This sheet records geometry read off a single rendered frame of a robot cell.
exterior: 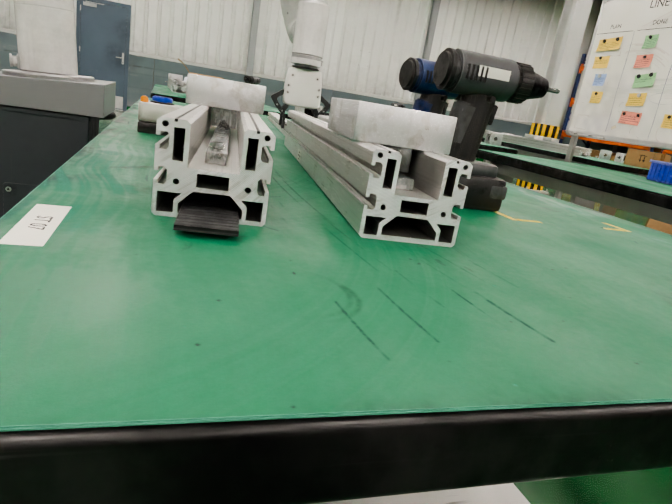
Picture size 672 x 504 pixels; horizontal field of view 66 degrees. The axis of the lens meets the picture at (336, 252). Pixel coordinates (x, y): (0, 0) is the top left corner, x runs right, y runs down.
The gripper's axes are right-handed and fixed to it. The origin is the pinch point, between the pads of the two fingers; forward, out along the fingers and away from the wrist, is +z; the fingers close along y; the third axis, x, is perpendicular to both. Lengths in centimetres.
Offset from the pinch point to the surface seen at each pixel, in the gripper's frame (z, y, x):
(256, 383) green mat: 4, 16, 126
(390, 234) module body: 3, 2, 99
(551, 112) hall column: -46, -478, -629
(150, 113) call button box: 0.0, 33.7, 35.4
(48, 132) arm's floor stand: 9, 58, 18
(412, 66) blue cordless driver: -16, -12, 53
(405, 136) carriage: -6, 0, 92
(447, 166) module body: -4, -3, 99
